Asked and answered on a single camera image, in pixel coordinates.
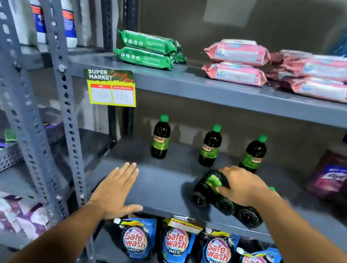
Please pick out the person's right forearm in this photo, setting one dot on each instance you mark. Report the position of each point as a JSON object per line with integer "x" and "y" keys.
{"x": 304, "y": 249}

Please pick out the person's left hand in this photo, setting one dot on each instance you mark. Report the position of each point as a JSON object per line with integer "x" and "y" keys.
{"x": 114, "y": 192}

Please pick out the yellow green price sign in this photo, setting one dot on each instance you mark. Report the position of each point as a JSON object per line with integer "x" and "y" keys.
{"x": 110, "y": 92}

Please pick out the person's right hand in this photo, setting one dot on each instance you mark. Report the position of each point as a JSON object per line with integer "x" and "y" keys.
{"x": 242, "y": 186}

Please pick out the green wipes packet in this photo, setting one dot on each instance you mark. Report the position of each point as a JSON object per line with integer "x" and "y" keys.
{"x": 142, "y": 57}
{"x": 147, "y": 42}

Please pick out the row of detergent refill pouches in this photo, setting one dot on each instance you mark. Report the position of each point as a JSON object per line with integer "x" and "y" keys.
{"x": 138, "y": 240}

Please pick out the pile of purple white packets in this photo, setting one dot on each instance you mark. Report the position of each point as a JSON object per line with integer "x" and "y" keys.
{"x": 6, "y": 213}

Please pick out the grey slotted metal rack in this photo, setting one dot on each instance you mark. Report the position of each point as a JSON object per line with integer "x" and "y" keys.
{"x": 91, "y": 147}

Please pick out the dark green bottle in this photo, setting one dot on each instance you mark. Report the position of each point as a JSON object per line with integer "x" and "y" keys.
{"x": 204, "y": 188}
{"x": 224, "y": 206}
{"x": 249, "y": 217}

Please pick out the white jug blue orange label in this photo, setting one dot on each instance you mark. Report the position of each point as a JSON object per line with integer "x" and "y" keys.
{"x": 67, "y": 23}

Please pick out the grey metal shelf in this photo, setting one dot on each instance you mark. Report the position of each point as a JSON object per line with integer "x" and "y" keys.
{"x": 160, "y": 185}

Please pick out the stack of pink wipe packets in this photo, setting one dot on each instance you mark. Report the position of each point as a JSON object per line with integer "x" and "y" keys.
{"x": 238, "y": 53}

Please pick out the row of green bottles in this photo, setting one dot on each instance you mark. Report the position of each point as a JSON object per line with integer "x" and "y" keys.
{"x": 160, "y": 141}

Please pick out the person's left forearm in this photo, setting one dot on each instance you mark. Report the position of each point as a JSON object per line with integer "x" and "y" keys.
{"x": 60, "y": 242}

